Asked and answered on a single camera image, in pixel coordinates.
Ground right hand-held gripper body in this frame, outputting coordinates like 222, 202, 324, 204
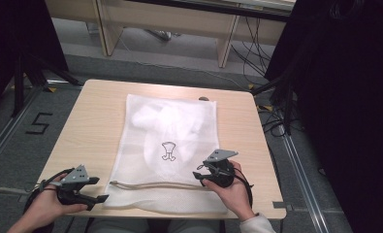
202, 149, 239, 189

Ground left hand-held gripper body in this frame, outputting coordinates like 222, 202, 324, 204
56, 164, 95, 208

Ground beige drawstring cord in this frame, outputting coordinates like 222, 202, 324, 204
110, 180, 210, 191

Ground white mesh laundry bag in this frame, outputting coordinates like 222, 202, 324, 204
103, 93, 229, 216

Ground person's right hand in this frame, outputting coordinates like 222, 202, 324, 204
201, 160, 257, 223

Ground person's left hand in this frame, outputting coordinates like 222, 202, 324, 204
23, 173, 90, 228

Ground person's legs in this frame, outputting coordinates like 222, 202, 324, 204
87, 217, 241, 233

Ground black metal stand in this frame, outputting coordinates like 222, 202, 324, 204
251, 73, 298, 136
10, 52, 83, 118

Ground grey power strip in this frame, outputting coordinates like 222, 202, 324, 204
144, 28, 182, 42

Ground black curtain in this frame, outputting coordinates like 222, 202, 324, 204
264, 0, 383, 233
0, 0, 69, 113

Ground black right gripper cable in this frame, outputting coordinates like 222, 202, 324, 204
232, 167, 255, 209

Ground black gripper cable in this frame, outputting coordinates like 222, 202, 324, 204
23, 167, 76, 216
232, 167, 255, 209

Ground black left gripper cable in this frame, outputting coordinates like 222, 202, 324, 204
23, 167, 76, 216

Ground black floor cable bundle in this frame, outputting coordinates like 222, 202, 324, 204
256, 103, 306, 138

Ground metal floor rail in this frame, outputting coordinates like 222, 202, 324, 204
0, 86, 42, 174
277, 125, 330, 233

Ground black hanging cables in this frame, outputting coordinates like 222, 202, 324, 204
230, 16, 277, 79

